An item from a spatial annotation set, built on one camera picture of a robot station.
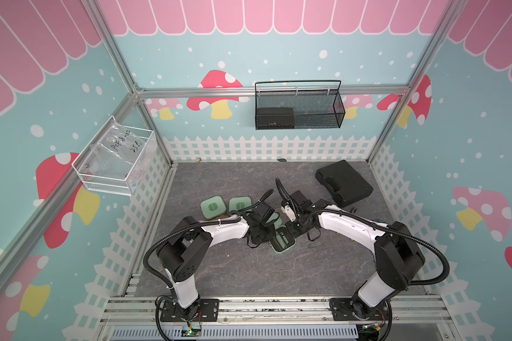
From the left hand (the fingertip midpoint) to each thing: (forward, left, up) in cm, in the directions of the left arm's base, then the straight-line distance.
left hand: (273, 241), depth 89 cm
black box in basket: (+39, +1, +34) cm, 52 cm away
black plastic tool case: (+30, -37, +3) cm, 47 cm away
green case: (+16, +28, 0) cm, 33 cm away
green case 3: (+1, -4, 0) cm, 5 cm away
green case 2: (+18, +17, +1) cm, 25 cm away
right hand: (+3, -8, +4) cm, 9 cm away
